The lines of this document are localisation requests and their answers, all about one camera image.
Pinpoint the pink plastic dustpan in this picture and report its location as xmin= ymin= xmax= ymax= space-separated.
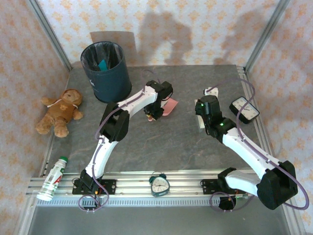
xmin=147 ymin=98 xmax=179 ymax=122

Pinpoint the black square alarm clock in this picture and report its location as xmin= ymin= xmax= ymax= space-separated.
xmin=229 ymin=96 xmax=260 ymax=124

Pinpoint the dark blue waste bin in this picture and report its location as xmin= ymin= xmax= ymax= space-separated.
xmin=80 ymin=41 xmax=133 ymax=104

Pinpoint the green twin-bell alarm clock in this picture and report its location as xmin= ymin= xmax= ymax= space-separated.
xmin=148 ymin=171 xmax=171 ymax=198

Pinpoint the black plastic bin liner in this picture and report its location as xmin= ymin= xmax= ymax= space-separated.
xmin=82 ymin=42 xmax=124 ymax=72

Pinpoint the brown teddy bear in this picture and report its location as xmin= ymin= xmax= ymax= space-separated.
xmin=35 ymin=88 xmax=84 ymax=138

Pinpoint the clear plastic drink bottle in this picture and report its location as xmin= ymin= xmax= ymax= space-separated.
xmin=36 ymin=156 xmax=68 ymax=202

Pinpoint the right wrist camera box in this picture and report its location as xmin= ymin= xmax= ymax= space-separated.
xmin=203 ymin=86 xmax=220 ymax=97

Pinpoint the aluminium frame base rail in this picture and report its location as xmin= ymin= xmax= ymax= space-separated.
xmin=26 ymin=170 xmax=293 ymax=196

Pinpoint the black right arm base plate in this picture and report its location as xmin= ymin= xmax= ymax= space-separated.
xmin=200 ymin=179 xmax=248 ymax=196

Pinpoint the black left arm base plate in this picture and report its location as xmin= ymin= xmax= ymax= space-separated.
xmin=72 ymin=179 xmax=117 ymax=196

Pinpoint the grey slotted cable duct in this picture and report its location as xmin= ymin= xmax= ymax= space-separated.
xmin=36 ymin=197 xmax=287 ymax=207

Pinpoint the aluminium frame post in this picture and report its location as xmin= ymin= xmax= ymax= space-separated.
xmin=244 ymin=0 xmax=291 ymax=72
xmin=25 ymin=0 xmax=73 ymax=72

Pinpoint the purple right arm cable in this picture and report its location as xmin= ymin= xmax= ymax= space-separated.
xmin=206 ymin=78 xmax=309 ymax=212

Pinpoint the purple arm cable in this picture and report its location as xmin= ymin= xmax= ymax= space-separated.
xmin=78 ymin=70 xmax=172 ymax=213
xmin=206 ymin=78 xmax=309 ymax=212

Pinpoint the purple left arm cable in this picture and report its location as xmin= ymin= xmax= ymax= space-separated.
xmin=78 ymin=70 xmax=172 ymax=213

